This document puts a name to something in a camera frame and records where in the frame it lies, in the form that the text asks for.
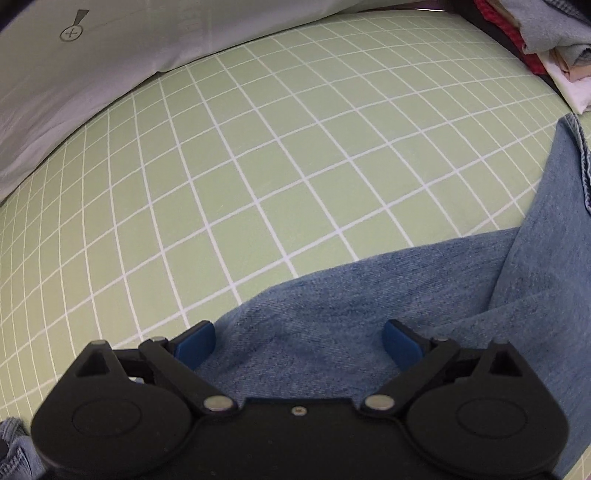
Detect beige folded garment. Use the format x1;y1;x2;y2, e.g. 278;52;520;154
551;44;590;82

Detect blue denim jeans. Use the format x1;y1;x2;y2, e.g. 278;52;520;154
1;114;590;479

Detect white carrot print sheet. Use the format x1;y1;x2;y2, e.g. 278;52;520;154
1;1;407;200

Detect grey-blue folded garment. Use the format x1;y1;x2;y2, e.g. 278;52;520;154
500;0;590;62

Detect green grid table mat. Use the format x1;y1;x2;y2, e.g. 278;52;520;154
1;9;569;423

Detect white folded garment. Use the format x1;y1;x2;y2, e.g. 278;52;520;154
538;52;590;115

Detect red folded garment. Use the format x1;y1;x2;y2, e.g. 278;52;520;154
475;0;547;76

